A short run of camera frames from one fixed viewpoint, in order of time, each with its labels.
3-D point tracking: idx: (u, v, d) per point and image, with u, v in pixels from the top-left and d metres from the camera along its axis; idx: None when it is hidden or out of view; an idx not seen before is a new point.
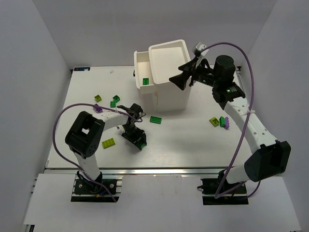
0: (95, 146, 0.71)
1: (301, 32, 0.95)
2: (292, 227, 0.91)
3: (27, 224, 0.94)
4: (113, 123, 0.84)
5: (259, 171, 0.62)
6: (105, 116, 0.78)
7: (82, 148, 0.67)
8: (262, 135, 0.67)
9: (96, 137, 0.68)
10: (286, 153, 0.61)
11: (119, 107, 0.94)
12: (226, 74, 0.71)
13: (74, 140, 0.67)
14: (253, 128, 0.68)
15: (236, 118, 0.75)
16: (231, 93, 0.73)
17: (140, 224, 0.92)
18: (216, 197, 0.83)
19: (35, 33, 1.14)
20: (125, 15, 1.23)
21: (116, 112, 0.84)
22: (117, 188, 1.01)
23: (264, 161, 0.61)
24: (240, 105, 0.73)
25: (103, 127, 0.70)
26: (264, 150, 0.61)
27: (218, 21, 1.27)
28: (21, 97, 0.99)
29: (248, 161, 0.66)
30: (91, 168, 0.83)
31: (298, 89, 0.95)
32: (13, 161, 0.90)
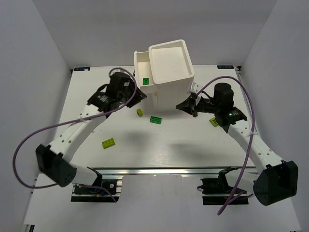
0: (71, 172, 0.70)
1: (301, 32, 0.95)
2: (292, 228, 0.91)
3: (27, 225, 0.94)
4: (86, 132, 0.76)
5: (268, 194, 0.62)
6: (67, 140, 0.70)
7: (56, 180, 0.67)
8: (267, 155, 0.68)
9: (63, 172, 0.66)
10: (294, 174, 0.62)
11: (89, 102, 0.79)
12: (225, 99, 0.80)
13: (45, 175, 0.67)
14: (257, 149, 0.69)
15: (239, 140, 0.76)
16: (232, 115, 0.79)
17: (140, 224, 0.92)
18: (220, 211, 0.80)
19: (34, 32, 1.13)
20: (125, 14, 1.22)
21: (82, 122, 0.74)
22: (117, 188, 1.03)
23: (272, 182, 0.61)
24: (243, 127, 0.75)
25: (64, 162, 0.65)
26: (270, 170, 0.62)
27: (219, 21, 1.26)
28: (21, 97, 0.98)
29: (257, 183, 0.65)
30: (83, 179, 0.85)
31: (299, 89, 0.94)
32: (13, 162, 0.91)
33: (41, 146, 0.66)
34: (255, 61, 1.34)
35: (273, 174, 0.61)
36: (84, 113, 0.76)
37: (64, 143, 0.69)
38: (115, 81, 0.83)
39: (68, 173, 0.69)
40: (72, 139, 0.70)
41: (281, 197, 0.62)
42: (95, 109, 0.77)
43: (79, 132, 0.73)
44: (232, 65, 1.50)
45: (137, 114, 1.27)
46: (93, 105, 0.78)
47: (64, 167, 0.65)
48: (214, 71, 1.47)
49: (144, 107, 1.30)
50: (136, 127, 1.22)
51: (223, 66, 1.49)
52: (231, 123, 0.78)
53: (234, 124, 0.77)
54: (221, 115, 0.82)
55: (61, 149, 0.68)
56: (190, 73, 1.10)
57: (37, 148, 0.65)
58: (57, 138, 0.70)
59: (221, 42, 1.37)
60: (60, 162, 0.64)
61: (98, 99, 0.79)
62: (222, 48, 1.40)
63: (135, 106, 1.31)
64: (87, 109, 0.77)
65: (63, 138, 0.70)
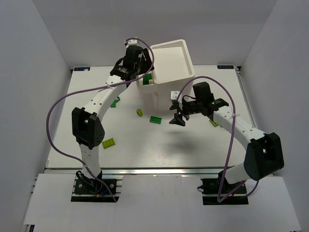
0: (102, 134, 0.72)
1: (301, 32, 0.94)
2: (292, 227, 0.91)
3: (27, 225, 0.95)
4: (111, 99, 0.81)
5: (257, 167, 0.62)
6: (98, 103, 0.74)
7: (89, 139, 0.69)
8: (250, 131, 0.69)
9: (97, 131, 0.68)
10: (277, 145, 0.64)
11: (111, 73, 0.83)
12: (204, 91, 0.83)
13: (79, 135, 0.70)
14: (241, 128, 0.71)
15: (225, 125, 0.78)
16: (216, 104, 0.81)
17: (140, 224, 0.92)
18: (219, 201, 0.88)
19: (35, 32, 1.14)
20: (125, 14, 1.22)
21: (109, 88, 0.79)
22: (117, 188, 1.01)
23: (259, 156, 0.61)
24: (225, 111, 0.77)
25: (99, 120, 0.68)
26: (256, 143, 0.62)
27: (219, 21, 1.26)
28: (21, 97, 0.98)
29: (247, 161, 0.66)
30: (94, 165, 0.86)
31: (298, 89, 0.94)
32: (14, 162, 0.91)
33: (76, 108, 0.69)
34: (255, 60, 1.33)
35: (258, 147, 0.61)
36: (109, 81, 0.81)
37: (96, 106, 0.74)
38: (131, 53, 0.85)
39: (100, 133, 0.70)
40: (103, 103, 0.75)
41: (269, 169, 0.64)
42: (118, 79, 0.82)
43: (107, 96, 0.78)
44: (232, 65, 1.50)
45: (137, 114, 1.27)
46: (115, 76, 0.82)
47: (99, 125, 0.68)
48: (215, 71, 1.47)
49: (144, 107, 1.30)
50: (135, 127, 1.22)
51: (223, 66, 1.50)
52: (216, 111, 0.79)
53: (217, 110, 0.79)
54: (205, 106, 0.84)
55: (94, 110, 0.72)
56: (190, 73, 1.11)
57: (74, 109, 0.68)
58: (89, 102, 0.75)
59: (221, 42, 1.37)
60: (96, 120, 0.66)
61: (119, 70, 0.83)
62: (222, 48, 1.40)
63: (135, 106, 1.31)
64: (111, 78, 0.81)
65: (94, 102, 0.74)
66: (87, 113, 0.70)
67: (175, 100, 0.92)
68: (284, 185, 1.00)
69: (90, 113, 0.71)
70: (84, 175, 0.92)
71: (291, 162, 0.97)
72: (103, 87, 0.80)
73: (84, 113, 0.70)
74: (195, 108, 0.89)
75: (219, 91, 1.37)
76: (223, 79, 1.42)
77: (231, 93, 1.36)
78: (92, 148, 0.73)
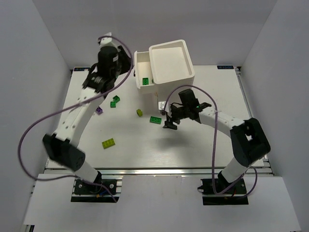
0: (81, 156, 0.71)
1: (301, 32, 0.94)
2: (292, 227, 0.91)
3: (27, 224, 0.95)
4: (87, 115, 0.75)
5: (245, 151, 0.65)
6: (71, 126, 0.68)
7: (68, 165, 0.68)
8: (231, 121, 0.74)
9: (73, 157, 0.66)
10: (258, 127, 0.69)
11: (84, 85, 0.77)
12: (189, 96, 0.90)
13: (56, 162, 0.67)
14: (222, 119, 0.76)
15: (210, 123, 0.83)
16: (200, 107, 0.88)
17: (140, 223, 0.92)
18: (216, 192, 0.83)
19: (35, 32, 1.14)
20: (125, 14, 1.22)
21: (82, 105, 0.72)
22: (117, 188, 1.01)
23: (242, 139, 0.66)
24: (208, 110, 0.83)
25: (73, 146, 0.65)
26: (237, 129, 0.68)
27: (219, 21, 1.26)
28: (21, 97, 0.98)
29: (235, 150, 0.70)
30: (87, 174, 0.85)
31: (298, 89, 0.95)
32: (14, 162, 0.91)
33: (47, 136, 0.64)
34: (255, 61, 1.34)
35: (239, 131, 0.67)
36: (82, 96, 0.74)
37: (69, 129, 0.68)
38: (105, 61, 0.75)
39: (79, 157, 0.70)
40: (76, 124, 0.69)
41: (259, 153, 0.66)
42: (91, 91, 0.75)
43: (80, 116, 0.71)
44: (232, 65, 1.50)
45: (137, 114, 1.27)
46: (89, 88, 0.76)
47: (74, 151, 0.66)
48: (215, 71, 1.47)
49: (144, 107, 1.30)
50: (135, 127, 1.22)
51: (223, 66, 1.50)
52: (200, 112, 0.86)
53: (202, 111, 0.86)
54: (191, 110, 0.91)
55: (67, 135, 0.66)
56: (190, 73, 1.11)
57: (44, 137, 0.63)
58: (61, 125, 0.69)
59: (221, 42, 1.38)
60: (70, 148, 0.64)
61: (93, 82, 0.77)
62: (222, 48, 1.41)
63: (135, 106, 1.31)
64: (84, 93, 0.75)
65: (67, 125, 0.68)
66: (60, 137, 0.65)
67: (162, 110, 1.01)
68: (284, 185, 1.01)
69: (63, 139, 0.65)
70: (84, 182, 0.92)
71: (292, 162, 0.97)
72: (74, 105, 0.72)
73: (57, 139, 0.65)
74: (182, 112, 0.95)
75: (219, 91, 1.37)
76: (223, 79, 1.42)
77: (231, 93, 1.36)
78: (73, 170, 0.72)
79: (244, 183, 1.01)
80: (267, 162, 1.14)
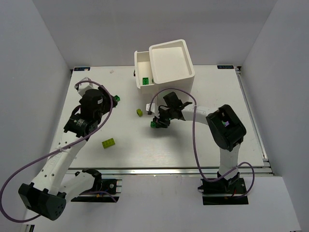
0: (62, 204, 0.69)
1: (301, 32, 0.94)
2: (292, 228, 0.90)
3: (27, 224, 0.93)
4: (70, 158, 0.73)
5: (222, 135, 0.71)
6: (50, 174, 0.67)
7: (46, 215, 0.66)
8: (208, 110, 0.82)
9: (51, 209, 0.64)
10: (230, 111, 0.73)
11: (66, 129, 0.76)
12: (171, 98, 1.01)
13: (34, 211, 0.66)
14: (201, 110, 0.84)
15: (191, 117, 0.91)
16: (181, 107, 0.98)
17: (140, 223, 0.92)
18: (206, 181, 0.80)
19: (35, 32, 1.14)
20: (125, 14, 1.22)
21: (62, 152, 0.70)
22: (117, 188, 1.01)
23: (217, 125, 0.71)
24: (189, 107, 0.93)
25: (51, 197, 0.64)
26: (214, 115, 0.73)
27: (219, 21, 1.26)
28: (21, 97, 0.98)
29: (216, 137, 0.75)
30: (79, 189, 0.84)
31: (298, 89, 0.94)
32: (14, 162, 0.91)
33: (23, 186, 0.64)
34: (255, 60, 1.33)
35: (214, 117, 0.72)
36: (63, 141, 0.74)
37: (48, 178, 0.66)
38: (87, 103, 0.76)
39: (59, 206, 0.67)
40: (56, 172, 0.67)
41: (236, 136, 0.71)
42: (74, 135, 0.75)
43: (61, 163, 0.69)
44: (232, 65, 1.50)
45: (137, 114, 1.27)
46: (69, 132, 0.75)
47: (52, 202, 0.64)
48: (214, 71, 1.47)
49: (144, 107, 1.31)
50: (135, 127, 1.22)
51: (223, 66, 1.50)
52: (182, 110, 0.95)
53: (183, 109, 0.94)
54: (175, 110, 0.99)
55: (45, 185, 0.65)
56: (190, 73, 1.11)
57: (21, 187, 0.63)
58: (40, 173, 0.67)
59: (221, 42, 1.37)
60: (47, 200, 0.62)
61: (74, 125, 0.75)
62: (222, 47, 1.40)
63: (135, 106, 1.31)
64: (65, 137, 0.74)
65: (46, 173, 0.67)
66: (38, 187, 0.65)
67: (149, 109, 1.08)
68: (284, 185, 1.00)
69: (40, 190, 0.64)
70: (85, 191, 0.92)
71: (292, 163, 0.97)
72: (55, 151, 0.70)
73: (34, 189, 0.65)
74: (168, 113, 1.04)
75: (219, 91, 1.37)
76: (223, 79, 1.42)
77: (231, 93, 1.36)
78: (54, 219, 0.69)
79: (243, 182, 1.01)
80: (267, 162, 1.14)
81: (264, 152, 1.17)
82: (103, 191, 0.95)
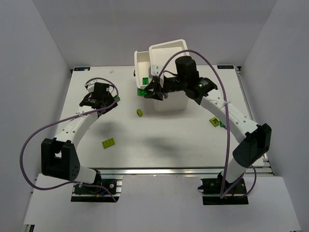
0: (77, 166, 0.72)
1: (301, 32, 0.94)
2: (292, 228, 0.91)
3: (27, 225, 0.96)
4: (85, 126, 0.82)
5: (248, 158, 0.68)
6: (71, 131, 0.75)
7: (64, 172, 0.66)
8: (243, 123, 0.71)
9: (72, 161, 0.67)
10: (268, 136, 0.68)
11: (81, 104, 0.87)
12: (190, 70, 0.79)
13: (51, 170, 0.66)
14: (234, 118, 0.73)
15: (215, 111, 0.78)
16: (203, 86, 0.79)
17: (140, 223, 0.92)
18: (220, 197, 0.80)
19: (35, 32, 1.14)
20: (125, 14, 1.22)
21: (81, 117, 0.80)
22: (116, 188, 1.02)
23: (252, 150, 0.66)
24: (216, 97, 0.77)
25: (73, 148, 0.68)
26: (250, 137, 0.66)
27: (218, 21, 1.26)
28: (21, 97, 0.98)
29: (238, 151, 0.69)
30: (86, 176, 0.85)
31: (298, 89, 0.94)
32: (14, 162, 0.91)
33: (46, 139, 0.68)
34: (255, 60, 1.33)
35: (253, 141, 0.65)
36: (80, 110, 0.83)
37: (69, 134, 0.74)
38: (99, 87, 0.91)
39: (75, 166, 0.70)
40: (76, 130, 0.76)
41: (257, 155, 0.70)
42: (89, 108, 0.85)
43: (80, 124, 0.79)
44: (232, 65, 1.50)
45: (137, 114, 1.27)
46: (85, 106, 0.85)
47: (73, 153, 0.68)
48: (215, 71, 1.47)
49: (144, 106, 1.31)
50: (135, 127, 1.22)
51: (223, 66, 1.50)
52: (204, 96, 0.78)
53: (206, 96, 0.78)
54: (190, 89, 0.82)
55: (67, 138, 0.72)
56: None
57: (43, 140, 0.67)
58: (61, 132, 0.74)
59: (220, 42, 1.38)
60: (70, 147, 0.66)
61: (88, 101, 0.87)
62: (222, 47, 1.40)
63: (135, 106, 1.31)
64: (82, 108, 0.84)
65: (67, 130, 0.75)
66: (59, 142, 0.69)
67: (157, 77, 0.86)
68: (284, 185, 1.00)
69: (63, 141, 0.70)
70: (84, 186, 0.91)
71: (292, 163, 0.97)
72: (74, 116, 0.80)
73: (55, 143, 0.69)
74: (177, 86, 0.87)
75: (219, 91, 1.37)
76: (223, 79, 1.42)
77: (231, 93, 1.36)
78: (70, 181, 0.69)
79: (244, 182, 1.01)
80: (267, 162, 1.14)
81: None
82: (103, 188, 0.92)
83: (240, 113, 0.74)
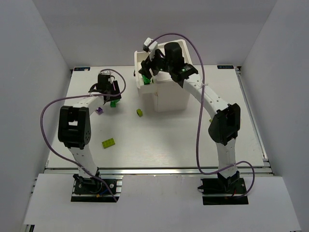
0: (89, 132, 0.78)
1: (301, 32, 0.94)
2: (292, 228, 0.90)
3: (27, 224, 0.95)
4: (93, 107, 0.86)
5: (220, 133, 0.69)
6: (85, 103, 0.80)
7: (79, 136, 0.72)
8: (217, 102, 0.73)
9: (86, 125, 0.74)
10: (238, 114, 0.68)
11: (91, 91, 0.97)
12: (175, 56, 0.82)
13: (66, 135, 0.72)
14: (208, 98, 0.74)
15: (194, 94, 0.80)
16: (186, 71, 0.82)
17: (140, 223, 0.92)
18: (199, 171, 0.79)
19: (35, 32, 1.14)
20: (125, 14, 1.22)
21: (91, 95, 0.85)
22: (116, 188, 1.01)
23: (221, 124, 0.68)
24: (195, 80, 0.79)
25: (88, 113, 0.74)
26: (220, 114, 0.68)
27: (219, 21, 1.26)
28: (21, 97, 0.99)
29: (211, 127, 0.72)
30: (90, 163, 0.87)
31: (298, 89, 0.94)
32: (14, 162, 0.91)
33: (63, 106, 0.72)
34: (255, 60, 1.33)
35: (221, 116, 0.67)
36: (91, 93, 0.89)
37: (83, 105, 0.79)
38: (103, 79, 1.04)
39: (88, 132, 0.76)
40: (90, 102, 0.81)
41: (229, 132, 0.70)
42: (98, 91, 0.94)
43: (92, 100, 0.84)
44: (232, 65, 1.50)
45: (137, 114, 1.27)
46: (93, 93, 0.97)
47: (88, 119, 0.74)
48: (215, 71, 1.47)
49: (144, 106, 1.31)
50: (135, 126, 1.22)
51: (223, 66, 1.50)
52: (186, 79, 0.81)
53: (188, 79, 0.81)
54: (175, 72, 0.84)
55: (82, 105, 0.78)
56: None
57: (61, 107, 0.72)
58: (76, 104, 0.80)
59: (220, 42, 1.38)
60: (86, 111, 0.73)
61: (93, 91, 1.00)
62: (222, 48, 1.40)
63: (135, 106, 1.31)
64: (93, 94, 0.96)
65: (81, 102, 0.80)
66: (75, 109, 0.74)
67: (147, 47, 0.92)
68: (284, 185, 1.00)
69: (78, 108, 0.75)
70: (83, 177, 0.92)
71: (292, 162, 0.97)
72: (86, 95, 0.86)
73: (72, 110, 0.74)
74: (163, 65, 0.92)
75: (218, 90, 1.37)
76: (223, 79, 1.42)
77: (231, 93, 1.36)
78: (82, 146, 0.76)
79: (244, 182, 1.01)
80: (267, 161, 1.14)
81: (264, 152, 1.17)
82: (103, 181, 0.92)
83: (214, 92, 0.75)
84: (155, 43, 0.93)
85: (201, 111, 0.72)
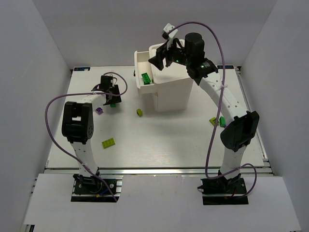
0: (91, 127, 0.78)
1: (301, 32, 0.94)
2: (292, 228, 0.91)
3: (27, 224, 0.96)
4: (96, 104, 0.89)
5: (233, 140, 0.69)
6: (89, 100, 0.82)
7: (82, 131, 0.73)
8: (235, 108, 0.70)
9: (89, 121, 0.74)
10: (256, 123, 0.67)
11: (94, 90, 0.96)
12: (196, 50, 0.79)
13: (69, 130, 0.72)
14: (227, 102, 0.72)
15: (211, 94, 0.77)
16: (204, 67, 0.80)
17: (140, 223, 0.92)
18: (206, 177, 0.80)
19: (35, 32, 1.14)
20: (125, 15, 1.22)
21: (94, 94, 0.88)
22: (117, 188, 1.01)
23: (237, 132, 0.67)
24: (214, 80, 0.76)
25: (91, 108, 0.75)
26: (237, 121, 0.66)
27: (219, 21, 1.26)
28: (21, 97, 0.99)
29: (225, 132, 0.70)
30: (90, 161, 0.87)
31: (298, 89, 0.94)
32: (13, 162, 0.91)
33: (68, 101, 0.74)
34: (255, 60, 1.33)
35: (238, 124, 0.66)
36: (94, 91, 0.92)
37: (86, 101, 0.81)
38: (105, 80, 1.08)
39: (91, 127, 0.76)
40: (92, 99, 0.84)
41: (242, 139, 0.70)
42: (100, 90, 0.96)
43: (95, 97, 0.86)
44: (232, 65, 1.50)
45: (137, 114, 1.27)
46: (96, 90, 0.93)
47: (91, 115, 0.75)
48: None
49: (144, 106, 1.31)
50: (135, 126, 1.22)
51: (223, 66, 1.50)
52: (204, 77, 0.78)
53: (206, 78, 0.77)
54: (193, 67, 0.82)
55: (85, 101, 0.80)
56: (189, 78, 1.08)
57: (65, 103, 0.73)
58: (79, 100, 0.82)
59: (220, 42, 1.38)
60: (89, 106, 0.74)
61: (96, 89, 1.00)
62: (222, 48, 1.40)
63: (135, 106, 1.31)
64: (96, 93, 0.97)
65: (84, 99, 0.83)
66: (78, 106, 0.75)
67: (167, 34, 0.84)
68: (284, 185, 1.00)
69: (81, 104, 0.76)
70: (83, 176, 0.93)
71: (292, 163, 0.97)
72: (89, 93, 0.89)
73: (75, 107, 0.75)
74: (180, 56, 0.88)
75: None
76: None
77: None
78: (84, 141, 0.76)
79: (244, 182, 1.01)
80: (267, 162, 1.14)
81: (264, 152, 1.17)
82: (103, 181, 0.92)
83: (232, 95, 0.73)
84: (176, 31, 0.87)
85: (217, 114, 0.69)
